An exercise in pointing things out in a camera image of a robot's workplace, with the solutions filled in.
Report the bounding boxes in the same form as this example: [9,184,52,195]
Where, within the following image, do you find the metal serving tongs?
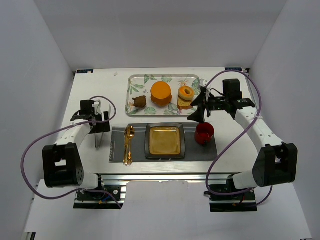
[94,107,111,150]

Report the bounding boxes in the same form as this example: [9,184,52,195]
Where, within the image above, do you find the round orange bread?
[150,81,172,107]

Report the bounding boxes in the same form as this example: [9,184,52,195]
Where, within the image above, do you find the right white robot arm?
[188,79,298,191]

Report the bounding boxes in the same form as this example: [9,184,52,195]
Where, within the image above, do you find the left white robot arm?
[42,100,111,190]

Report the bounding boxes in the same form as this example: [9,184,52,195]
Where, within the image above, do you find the brown bread slice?
[177,97,193,110]

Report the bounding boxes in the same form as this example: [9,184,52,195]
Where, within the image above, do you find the red cup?
[194,122,215,146]

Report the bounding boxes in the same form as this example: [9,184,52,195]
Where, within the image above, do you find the orange glazed donut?
[178,86,195,101]

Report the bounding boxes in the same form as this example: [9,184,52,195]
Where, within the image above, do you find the gold spoon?
[127,125,135,166]

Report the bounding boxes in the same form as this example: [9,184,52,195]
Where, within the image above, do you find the grey placemat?
[109,122,218,163]

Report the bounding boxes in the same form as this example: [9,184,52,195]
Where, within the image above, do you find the brown chocolate croissant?
[132,95,147,109]

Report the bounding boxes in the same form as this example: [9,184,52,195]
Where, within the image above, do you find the square black gold plate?
[145,122,186,160]

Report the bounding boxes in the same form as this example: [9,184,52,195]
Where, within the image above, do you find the leaf-pattern serving tray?
[125,74,200,117]

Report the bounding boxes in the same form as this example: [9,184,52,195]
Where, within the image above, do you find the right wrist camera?
[199,79,208,95]

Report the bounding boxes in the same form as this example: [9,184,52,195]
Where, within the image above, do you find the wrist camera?
[92,100,102,115]
[199,79,208,95]

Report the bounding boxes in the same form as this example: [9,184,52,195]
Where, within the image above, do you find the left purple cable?
[20,96,123,210]

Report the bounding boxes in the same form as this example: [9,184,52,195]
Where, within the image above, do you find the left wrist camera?
[92,100,102,115]

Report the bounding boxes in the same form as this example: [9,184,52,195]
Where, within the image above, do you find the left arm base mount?
[73,180,129,210]

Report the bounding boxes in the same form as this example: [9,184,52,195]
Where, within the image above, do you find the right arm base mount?
[203,176,258,213]

